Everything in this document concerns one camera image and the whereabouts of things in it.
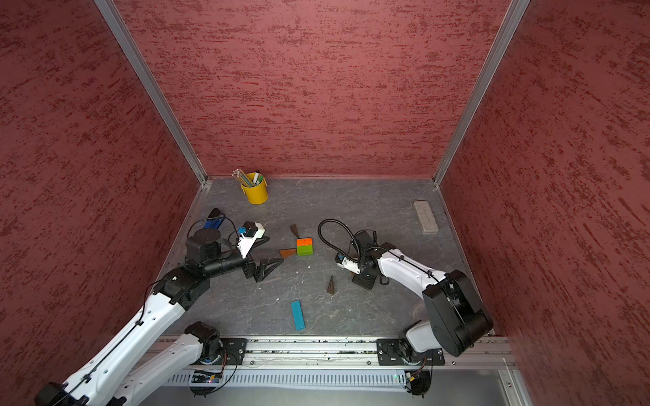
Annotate grey eraser block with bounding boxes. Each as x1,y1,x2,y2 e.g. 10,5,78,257
412,201,439,235

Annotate teal long block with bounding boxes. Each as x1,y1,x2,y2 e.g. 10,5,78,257
290,300,306,331

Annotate aluminium mounting rail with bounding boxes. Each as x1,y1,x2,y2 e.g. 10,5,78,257
243,336,518,370

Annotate orange brown triangle block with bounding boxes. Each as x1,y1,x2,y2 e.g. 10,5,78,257
279,249,297,259

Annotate yellow pencil cup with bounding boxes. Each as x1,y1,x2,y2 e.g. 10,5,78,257
240,173,269,206

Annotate dark wood triangle block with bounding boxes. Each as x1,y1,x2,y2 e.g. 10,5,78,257
327,275,335,295

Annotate dark brown triangle block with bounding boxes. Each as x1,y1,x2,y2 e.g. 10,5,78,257
290,224,300,239

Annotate orange rectangular block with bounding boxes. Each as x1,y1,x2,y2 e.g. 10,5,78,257
296,238,313,247

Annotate white slotted cable duct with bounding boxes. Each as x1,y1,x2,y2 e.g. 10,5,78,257
164,369,408,392

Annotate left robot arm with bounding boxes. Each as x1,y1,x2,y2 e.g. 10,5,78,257
35,222,281,405

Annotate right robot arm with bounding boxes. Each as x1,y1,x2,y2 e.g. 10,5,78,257
346,231,494,360

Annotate blue stapler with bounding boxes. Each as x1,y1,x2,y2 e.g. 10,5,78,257
203,208,225,229

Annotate left aluminium corner post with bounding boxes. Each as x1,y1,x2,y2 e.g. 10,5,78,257
94,0,209,186

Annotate right aluminium corner post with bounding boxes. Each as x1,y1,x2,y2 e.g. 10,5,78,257
433,0,530,189

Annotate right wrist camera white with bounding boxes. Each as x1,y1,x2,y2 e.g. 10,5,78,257
335,253,360,275

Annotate green rectangular block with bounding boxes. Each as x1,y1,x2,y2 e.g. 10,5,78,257
296,245,313,256

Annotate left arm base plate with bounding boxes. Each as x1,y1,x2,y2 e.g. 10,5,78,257
198,338,248,365

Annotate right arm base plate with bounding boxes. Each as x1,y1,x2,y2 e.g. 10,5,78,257
376,338,445,367

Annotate pencils in cup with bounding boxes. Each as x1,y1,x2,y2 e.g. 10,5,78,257
232,168,256,188

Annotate aluminium corner post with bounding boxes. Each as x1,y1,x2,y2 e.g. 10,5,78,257
433,0,530,189
94,0,209,186

